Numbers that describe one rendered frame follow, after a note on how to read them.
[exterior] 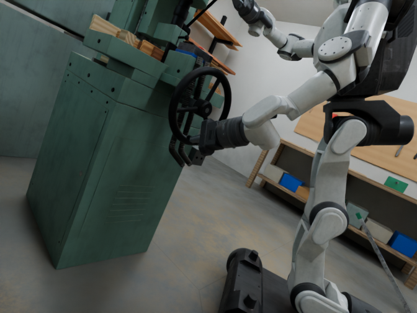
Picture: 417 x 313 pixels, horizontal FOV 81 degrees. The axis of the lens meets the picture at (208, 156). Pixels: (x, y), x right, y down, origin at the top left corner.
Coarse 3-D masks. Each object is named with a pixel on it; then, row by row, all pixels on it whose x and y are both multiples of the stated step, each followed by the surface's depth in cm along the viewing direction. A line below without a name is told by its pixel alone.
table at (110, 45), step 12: (96, 36) 81; (108, 36) 76; (96, 48) 80; (108, 48) 75; (120, 48) 78; (132, 48) 80; (120, 60) 79; (132, 60) 82; (144, 60) 84; (156, 60) 88; (144, 72) 86; (156, 72) 90; (204, 96) 98; (216, 96) 116
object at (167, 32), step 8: (160, 24) 106; (168, 24) 102; (160, 32) 105; (168, 32) 102; (176, 32) 101; (184, 32) 103; (160, 40) 108; (168, 40) 101; (176, 40) 102; (184, 40) 105
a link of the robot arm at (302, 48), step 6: (294, 36) 133; (300, 36) 133; (300, 42) 129; (306, 42) 125; (312, 42) 121; (294, 48) 132; (300, 48) 128; (306, 48) 124; (282, 54) 135; (294, 54) 133; (300, 54) 130; (306, 54) 126; (288, 60) 140; (294, 60) 137
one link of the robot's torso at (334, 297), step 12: (336, 288) 108; (300, 300) 98; (312, 300) 96; (324, 300) 96; (336, 300) 100; (300, 312) 98; (312, 312) 96; (324, 312) 95; (336, 312) 94; (348, 312) 94
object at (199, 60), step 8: (200, 64) 88; (208, 64) 90; (200, 80) 91; (192, 88) 89; (200, 88) 92; (184, 96) 90; (184, 104) 90; (184, 112) 91; (192, 112) 94; (184, 128) 95; (184, 144) 97; (176, 152) 97; (184, 152) 100; (176, 160) 101; (184, 160) 104
